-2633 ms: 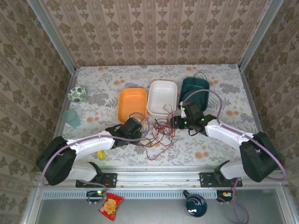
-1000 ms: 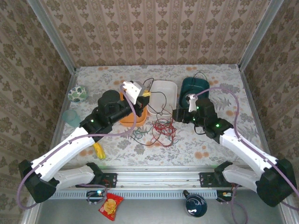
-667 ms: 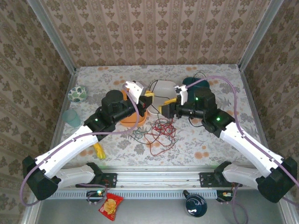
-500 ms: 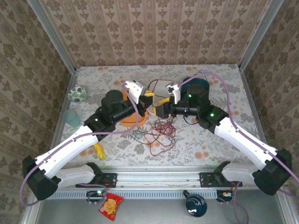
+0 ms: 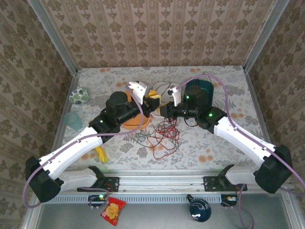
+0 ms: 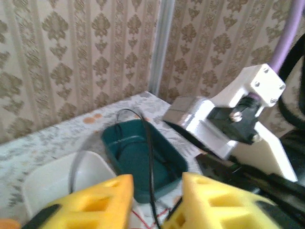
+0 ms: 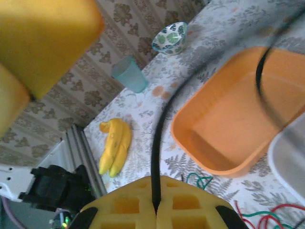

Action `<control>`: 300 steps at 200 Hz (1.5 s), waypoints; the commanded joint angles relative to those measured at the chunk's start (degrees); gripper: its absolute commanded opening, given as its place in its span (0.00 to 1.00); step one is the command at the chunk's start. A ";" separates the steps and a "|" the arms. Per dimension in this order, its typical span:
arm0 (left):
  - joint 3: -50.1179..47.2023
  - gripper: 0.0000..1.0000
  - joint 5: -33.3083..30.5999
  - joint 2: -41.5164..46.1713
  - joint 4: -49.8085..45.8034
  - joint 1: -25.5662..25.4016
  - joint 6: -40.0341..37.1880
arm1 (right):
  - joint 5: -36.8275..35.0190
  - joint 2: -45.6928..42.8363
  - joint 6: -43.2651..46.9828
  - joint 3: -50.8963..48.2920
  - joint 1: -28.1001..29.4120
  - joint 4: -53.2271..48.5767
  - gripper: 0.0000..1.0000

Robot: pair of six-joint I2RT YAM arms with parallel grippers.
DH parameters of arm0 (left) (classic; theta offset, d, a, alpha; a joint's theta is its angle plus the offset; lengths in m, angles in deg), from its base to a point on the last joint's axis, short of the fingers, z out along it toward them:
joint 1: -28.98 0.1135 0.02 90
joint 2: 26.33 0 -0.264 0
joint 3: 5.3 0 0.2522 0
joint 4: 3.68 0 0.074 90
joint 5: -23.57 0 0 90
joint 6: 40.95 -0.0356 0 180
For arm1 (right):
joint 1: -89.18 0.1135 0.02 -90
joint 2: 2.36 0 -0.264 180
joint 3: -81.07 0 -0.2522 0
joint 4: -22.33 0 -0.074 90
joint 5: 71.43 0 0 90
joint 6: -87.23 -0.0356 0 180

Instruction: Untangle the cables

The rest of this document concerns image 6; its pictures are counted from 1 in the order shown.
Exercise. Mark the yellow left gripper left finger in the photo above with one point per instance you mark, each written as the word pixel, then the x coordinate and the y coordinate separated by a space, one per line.
pixel 95 205

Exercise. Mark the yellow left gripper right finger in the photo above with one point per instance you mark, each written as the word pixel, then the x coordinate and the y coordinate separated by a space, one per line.
pixel 214 205

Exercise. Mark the white plastic bin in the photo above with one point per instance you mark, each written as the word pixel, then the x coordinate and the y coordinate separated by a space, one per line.
pixel 52 176

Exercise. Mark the dark green plastic bin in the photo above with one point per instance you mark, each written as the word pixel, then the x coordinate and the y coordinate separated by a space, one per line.
pixel 138 157

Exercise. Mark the floral tablecloth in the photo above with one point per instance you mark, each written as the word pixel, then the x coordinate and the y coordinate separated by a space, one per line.
pixel 59 138

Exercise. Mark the aluminium frame post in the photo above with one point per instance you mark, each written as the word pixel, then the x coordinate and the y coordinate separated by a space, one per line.
pixel 163 47

